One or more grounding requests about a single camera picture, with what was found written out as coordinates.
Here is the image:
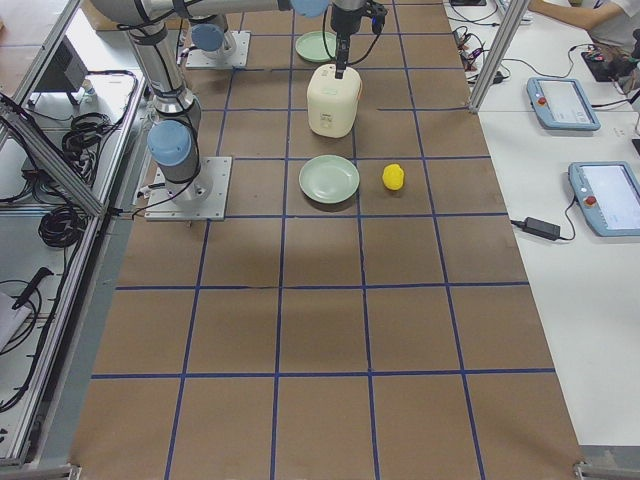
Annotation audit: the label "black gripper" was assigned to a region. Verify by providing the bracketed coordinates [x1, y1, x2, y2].
[331, 0, 388, 80]

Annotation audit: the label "cream rice cooker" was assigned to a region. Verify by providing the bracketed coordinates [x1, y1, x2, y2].
[307, 64, 362, 138]

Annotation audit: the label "green plate left side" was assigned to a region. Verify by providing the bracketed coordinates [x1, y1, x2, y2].
[295, 31, 336, 63]

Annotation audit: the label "green plate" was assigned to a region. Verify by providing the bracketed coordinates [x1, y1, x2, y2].
[299, 155, 360, 204]
[295, 31, 336, 63]

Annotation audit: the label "green plate right side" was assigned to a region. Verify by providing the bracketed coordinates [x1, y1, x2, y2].
[299, 155, 360, 204]

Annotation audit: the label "yellow toy pepper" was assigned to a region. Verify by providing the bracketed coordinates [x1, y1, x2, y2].
[382, 163, 405, 191]

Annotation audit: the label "far blue teach pendant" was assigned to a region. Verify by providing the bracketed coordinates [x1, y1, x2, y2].
[526, 77, 601, 132]

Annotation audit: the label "blue teach pendant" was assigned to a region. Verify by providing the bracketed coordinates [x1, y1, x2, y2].
[568, 161, 639, 237]
[526, 77, 601, 132]

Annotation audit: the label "black power adapter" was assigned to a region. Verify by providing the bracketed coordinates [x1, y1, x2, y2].
[522, 217, 561, 241]

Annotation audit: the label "near blue teach pendant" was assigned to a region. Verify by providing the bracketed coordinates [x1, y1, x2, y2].
[568, 161, 639, 237]

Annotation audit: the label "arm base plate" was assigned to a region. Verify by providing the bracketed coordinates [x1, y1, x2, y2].
[186, 29, 251, 70]
[143, 156, 232, 221]

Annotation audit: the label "aluminium frame post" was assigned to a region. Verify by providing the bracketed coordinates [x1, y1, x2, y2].
[468, 0, 530, 114]

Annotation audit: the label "coiled black cables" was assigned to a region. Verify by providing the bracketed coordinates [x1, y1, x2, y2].
[37, 204, 84, 250]

